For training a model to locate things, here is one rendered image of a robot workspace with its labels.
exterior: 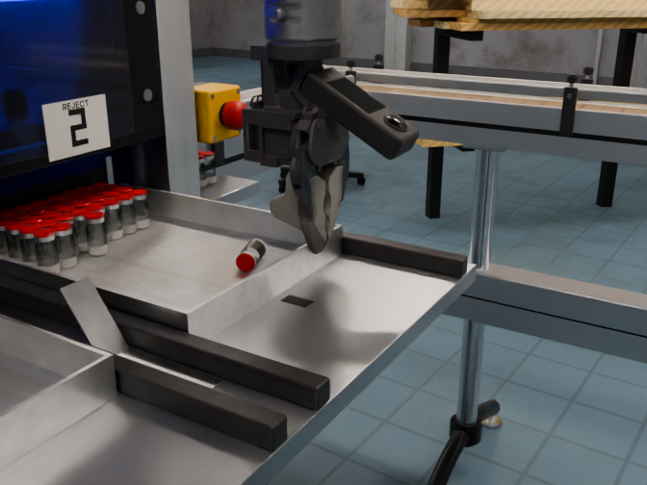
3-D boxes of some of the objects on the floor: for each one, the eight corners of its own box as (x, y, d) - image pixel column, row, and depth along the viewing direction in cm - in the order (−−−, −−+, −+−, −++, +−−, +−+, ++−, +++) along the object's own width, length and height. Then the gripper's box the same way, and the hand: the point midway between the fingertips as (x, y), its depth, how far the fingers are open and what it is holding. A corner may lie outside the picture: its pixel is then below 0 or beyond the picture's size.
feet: (406, 520, 166) (409, 470, 161) (480, 413, 206) (484, 370, 201) (439, 533, 162) (442, 482, 157) (508, 421, 202) (513, 378, 197)
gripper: (286, 38, 75) (290, 230, 82) (232, 44, 68) (242, 254, 75) (358, 40, 71) (356, 242, 78) (309, 48, 64) (312, 270, 71)
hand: (323, 242), depth 75 cm, fingers closed, pressing on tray
